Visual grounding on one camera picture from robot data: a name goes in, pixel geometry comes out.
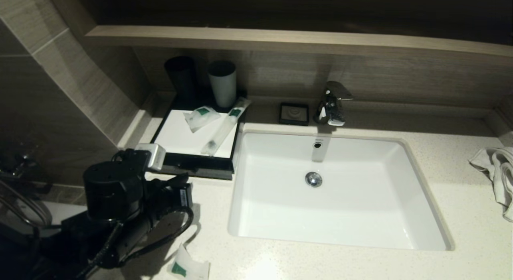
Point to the black square soap dish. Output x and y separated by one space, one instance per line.
293 114

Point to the small clear packet green label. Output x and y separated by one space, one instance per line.
188 266
200 117

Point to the grey cup with dark rim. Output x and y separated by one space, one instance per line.
223 88

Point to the black amenity box with drawer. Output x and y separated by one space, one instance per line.
200 167

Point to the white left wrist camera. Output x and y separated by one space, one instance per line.
151 156

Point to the black plastic cup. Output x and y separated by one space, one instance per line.
181 81

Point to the chrome drain stopper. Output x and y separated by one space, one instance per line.
313 179

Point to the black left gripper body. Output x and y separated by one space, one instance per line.
170 199

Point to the white towel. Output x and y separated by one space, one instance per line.
501 171

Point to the light wooden shelf ledge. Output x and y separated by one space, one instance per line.
280 39

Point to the chrome wall valve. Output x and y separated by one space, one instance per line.
16 163

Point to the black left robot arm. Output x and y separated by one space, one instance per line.
112 191

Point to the chrome faucet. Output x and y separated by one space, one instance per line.
330 107

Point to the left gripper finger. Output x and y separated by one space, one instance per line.
174 180

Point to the long clear toothbrush packet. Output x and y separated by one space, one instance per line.
222 129

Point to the white ceramic sink basin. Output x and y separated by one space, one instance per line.
340 216

